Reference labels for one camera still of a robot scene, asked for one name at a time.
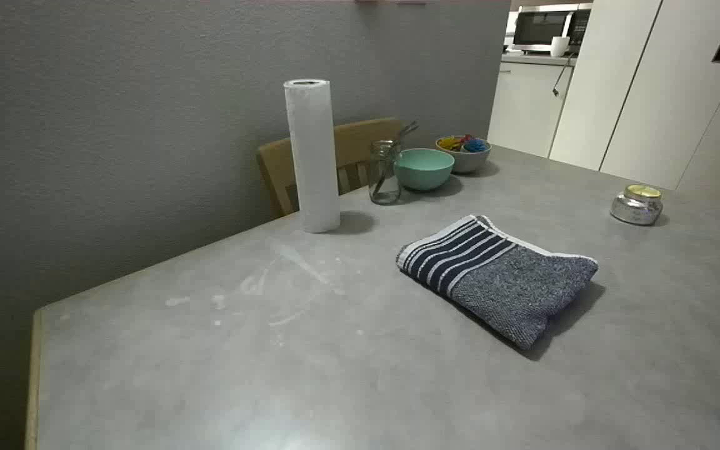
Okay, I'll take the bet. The blue white striped towel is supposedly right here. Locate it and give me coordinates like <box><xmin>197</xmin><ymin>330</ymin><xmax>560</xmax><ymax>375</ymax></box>
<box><xmin>396</xmin><ymin>211</ymin><xmax>602</xmax><ymax>351</ymax></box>

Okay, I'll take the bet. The white paper towel roll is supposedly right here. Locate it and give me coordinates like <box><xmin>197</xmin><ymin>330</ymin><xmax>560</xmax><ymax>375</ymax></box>
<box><xmin>282</xmin><ymin>74</ymin><xmax>346</xmax><ymax>234</ymax></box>

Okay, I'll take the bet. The glass clip-top jar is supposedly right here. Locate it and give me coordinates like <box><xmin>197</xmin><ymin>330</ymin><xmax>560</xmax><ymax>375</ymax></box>
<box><xmin>367</xmin><ymin>119</ymin><xmax>421</xmax><ymax>208</ymax></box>

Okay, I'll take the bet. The teal bowl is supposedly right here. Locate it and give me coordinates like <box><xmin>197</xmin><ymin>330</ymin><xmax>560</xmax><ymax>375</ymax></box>
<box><xmin>393</xmin><ymin>145</ymin><xmax>457</xmax><ymax>195</ymax></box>

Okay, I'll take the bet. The grey bowl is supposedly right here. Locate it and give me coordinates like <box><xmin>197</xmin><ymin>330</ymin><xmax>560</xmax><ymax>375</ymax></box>
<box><xmin>432</xmin><ymin>134</ymin><xmax>492</xmax><ymax>178</ymax></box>

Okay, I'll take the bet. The low white cabinet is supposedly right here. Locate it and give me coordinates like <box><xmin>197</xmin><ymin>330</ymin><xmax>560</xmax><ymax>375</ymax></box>
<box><xmin>485</xmin><ymin>51</ymin><xmax>580</xmax><ymax>160</ymax></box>

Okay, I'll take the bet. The microwave oven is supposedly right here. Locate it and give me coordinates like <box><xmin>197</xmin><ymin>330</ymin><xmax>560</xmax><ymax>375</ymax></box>
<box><xmin>508</xmin><ymin>1</ymin><xmax>595</xmax><ymax>60</ymax></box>

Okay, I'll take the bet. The small jar with gold lid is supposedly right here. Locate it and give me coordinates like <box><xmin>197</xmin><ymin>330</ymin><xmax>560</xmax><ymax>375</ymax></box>
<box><xmin>608</xmin><ymin>181</ymin><xmax>665</xmax><ymax>226</ymax></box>

